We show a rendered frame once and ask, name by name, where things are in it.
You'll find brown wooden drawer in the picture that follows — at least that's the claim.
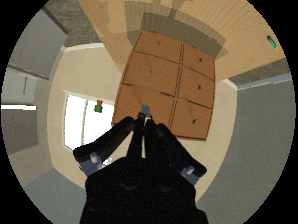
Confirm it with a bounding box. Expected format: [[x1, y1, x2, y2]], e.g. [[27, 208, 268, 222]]
[[170, 100, 211, 139], [123, 53, 179, 97], [182, 44, 214, 81], [114, 87, 174, 128], [134, 32, 181, 64], [177, 68, 214, 109]]

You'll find orange chest of drawers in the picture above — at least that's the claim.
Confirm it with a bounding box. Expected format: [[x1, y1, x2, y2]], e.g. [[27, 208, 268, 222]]
[[110, 30, 216, 142]]

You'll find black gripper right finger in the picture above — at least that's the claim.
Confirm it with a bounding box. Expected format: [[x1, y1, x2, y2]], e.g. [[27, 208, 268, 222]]
[[143, 105, 207, 192]]

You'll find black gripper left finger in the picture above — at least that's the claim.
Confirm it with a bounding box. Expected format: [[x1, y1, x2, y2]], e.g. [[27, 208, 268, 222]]
[[73, 105, 146, 190]]

